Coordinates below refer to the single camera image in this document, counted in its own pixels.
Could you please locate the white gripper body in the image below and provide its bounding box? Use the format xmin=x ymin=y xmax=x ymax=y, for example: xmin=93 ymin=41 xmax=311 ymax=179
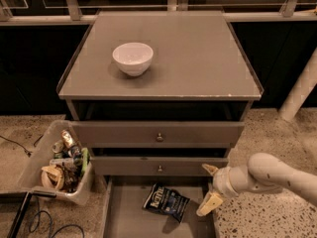
xmin=213 ymin=167 xmax=238 ymax=198

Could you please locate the gold snack can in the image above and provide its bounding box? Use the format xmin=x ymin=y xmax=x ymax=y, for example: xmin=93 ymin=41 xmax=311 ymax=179
xmin=60 ymin=130 xmax=76 ymax=149

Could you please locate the grey bottom drawer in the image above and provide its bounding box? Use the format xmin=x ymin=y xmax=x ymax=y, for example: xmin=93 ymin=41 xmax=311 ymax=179
xmin=101 ymin=177 xmax=219 ymax=238

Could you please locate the metal window railing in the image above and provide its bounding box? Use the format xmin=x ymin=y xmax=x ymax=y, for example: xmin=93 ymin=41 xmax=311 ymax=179
xmin=0 ymin=0 xmax=317 ymax=26

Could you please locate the green packet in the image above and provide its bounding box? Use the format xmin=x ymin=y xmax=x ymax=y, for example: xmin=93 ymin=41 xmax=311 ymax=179
xmin=80 ymin=148 xmax=90 ymax=177

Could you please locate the cream round packet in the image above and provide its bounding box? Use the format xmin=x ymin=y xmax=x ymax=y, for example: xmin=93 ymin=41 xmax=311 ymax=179
xmin=41 ymin=165 xmax=64 ymax=190

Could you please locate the brass top drawer knob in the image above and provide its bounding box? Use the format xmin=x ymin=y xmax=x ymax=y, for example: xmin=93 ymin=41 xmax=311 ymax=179
xmin=157 ymin=133 xmax=164 ymax=142

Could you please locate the white ceramic bowl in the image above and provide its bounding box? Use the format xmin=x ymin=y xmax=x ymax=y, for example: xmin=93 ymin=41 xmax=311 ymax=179
xmin=112 ymin=43 xmax=154 ymax=76

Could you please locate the grey drawer cabinet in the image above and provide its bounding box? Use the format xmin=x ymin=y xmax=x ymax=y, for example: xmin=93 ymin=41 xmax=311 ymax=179
xmin=55 ymin=10 xmax=264 ymax=183

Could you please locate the grey drawer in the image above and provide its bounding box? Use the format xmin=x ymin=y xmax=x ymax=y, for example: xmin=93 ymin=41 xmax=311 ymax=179
xmin=71 ymin=121 xmax=244 ymax=148
xmin=90 ymin=157 xmax=228 ymax=177
xmin=101 ymin=177 xmax=219 ymax=238

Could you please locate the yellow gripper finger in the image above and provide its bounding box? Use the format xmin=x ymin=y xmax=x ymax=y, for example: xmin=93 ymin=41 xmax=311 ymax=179
xmin=202 ymin=164 xmax=219 ymax=177
xmin=196 ymin=191 xmax=224 ymax=216

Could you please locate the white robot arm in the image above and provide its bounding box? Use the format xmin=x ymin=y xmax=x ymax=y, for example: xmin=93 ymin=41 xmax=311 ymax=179
xmin=196 ymin=153 xmax=317 ymax=216

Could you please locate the grey top drawer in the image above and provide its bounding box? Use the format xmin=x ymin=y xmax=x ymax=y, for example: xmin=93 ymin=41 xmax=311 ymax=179
xmin=71 ymin=121 xmax=244 ymax=148

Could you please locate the blue kettle chip bag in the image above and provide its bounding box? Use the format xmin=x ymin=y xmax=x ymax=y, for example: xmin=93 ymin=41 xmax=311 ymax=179
xmin=143 ymin=183 xmax=190 ymax=222

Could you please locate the grey middle drawer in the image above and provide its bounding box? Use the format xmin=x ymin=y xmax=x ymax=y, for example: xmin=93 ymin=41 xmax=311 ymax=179
xmin=90 ymin=157 xmax=228 ymax=177

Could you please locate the white pillar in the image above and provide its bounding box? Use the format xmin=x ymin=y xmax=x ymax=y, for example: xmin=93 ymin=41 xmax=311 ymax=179
xmin=278 ymin=48 xmax=317 ymax=121

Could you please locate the clear plastic bin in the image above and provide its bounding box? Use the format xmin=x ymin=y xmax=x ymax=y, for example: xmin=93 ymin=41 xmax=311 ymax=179
xmin=18 ymin=120 xmax=93 ymax=205

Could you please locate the black metal bar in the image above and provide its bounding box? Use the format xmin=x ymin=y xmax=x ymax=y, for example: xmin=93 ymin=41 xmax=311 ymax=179
xmin=0 ymin=190 xmax=56 ymax=238

